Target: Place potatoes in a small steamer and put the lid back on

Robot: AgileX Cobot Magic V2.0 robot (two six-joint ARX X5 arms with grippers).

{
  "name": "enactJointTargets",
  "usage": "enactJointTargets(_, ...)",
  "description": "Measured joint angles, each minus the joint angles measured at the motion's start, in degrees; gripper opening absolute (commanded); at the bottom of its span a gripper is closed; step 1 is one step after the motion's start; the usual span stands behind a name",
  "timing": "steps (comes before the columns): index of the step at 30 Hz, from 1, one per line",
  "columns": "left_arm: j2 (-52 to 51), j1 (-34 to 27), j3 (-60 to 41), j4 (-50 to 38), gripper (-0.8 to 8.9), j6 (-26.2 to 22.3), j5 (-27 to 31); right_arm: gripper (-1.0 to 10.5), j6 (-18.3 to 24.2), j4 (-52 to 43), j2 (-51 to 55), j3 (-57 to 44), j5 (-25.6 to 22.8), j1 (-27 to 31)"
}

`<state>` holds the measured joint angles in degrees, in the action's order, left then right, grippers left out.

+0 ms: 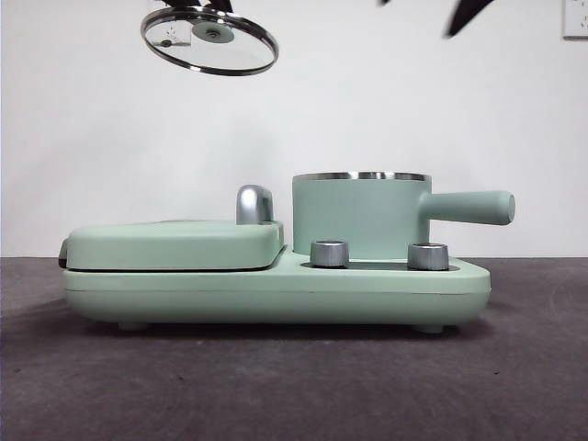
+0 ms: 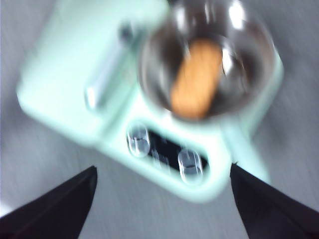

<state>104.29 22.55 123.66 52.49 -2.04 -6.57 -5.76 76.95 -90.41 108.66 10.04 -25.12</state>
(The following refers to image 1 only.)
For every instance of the mint green breakfast machine base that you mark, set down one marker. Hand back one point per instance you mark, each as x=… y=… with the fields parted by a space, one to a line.
x=275 y=294

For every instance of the white wall socket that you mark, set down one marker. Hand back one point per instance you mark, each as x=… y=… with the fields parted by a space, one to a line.
x=576 y=18
x=177 y=34

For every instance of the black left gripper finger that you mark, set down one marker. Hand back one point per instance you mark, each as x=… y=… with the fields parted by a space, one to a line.
x=213 y=3
x=171 y=2

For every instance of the silver control knob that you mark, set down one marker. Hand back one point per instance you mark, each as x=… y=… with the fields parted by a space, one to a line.
x=427 y=256
x=330 y=253

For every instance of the glass lid with green knob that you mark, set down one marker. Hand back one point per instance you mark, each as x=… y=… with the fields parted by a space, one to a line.
x=216 y=46

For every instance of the mint green griddle cover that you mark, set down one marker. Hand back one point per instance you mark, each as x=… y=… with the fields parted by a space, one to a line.
x=170 y=243

